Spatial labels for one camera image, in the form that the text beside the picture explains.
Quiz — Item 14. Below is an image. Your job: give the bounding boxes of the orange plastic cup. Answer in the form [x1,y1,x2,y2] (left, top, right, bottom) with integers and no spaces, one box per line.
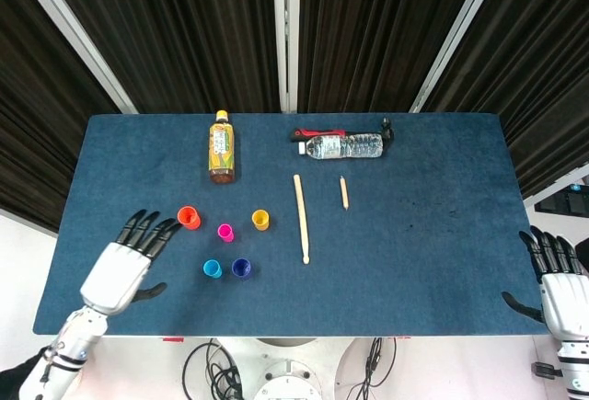
[177,205,202,231]

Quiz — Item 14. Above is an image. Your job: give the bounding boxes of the clear plastic water bottle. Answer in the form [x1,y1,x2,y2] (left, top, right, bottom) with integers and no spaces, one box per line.
[297,131,385,161]

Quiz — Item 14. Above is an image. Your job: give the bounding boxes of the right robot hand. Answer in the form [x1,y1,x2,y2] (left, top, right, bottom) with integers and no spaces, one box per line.
[501,224,589,344]

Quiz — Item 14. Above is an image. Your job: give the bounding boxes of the yellow plastic cup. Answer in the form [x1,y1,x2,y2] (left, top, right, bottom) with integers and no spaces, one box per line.
[250,209,271,232]

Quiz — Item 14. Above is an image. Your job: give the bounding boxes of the black fabric cover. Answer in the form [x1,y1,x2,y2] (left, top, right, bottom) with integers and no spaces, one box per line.
[0,347,50,400]

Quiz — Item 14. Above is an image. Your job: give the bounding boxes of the red and black hand tool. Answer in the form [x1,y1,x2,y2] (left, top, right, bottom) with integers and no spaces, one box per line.
[290,117,396,144]

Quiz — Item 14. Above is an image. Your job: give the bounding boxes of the tea bottle with yellow label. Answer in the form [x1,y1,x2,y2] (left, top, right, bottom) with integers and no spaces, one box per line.
[207,109,237,186]

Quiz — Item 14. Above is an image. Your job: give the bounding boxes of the black cable bundle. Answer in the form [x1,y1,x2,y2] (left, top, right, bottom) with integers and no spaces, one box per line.
[182,337,245,400]
[342,336,398,400]

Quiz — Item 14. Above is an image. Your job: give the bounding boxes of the wooden drumstick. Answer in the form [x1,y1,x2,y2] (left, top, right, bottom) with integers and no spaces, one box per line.
[293,174,311,266]

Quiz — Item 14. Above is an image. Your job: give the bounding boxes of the grey frame post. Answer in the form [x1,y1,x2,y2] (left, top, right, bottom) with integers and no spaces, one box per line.
[271,0,301,114]
[408,0,501,114]
[6,0,139,115]

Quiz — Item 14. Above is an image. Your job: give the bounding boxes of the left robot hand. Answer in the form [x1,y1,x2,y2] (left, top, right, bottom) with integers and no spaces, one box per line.
[79,209,183,317]

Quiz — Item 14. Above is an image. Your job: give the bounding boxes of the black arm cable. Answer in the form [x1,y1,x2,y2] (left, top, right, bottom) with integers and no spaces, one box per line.
[40,343,64,385]

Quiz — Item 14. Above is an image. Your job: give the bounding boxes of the blue felt table mat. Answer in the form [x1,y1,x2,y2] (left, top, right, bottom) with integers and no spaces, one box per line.
[31,112,553,339]

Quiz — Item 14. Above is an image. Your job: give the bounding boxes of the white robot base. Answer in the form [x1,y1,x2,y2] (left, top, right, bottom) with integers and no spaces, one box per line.
[214,336,358,400]

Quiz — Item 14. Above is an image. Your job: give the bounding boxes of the black pleated curtain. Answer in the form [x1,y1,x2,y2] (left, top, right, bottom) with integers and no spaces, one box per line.
[39,0,282,115]
[297,0,487,114]
[0,0,123,234]
[421,0,589,199]

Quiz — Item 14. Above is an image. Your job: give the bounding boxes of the black monitor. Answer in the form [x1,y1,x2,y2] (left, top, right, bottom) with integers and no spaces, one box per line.
[533,182,589,217]

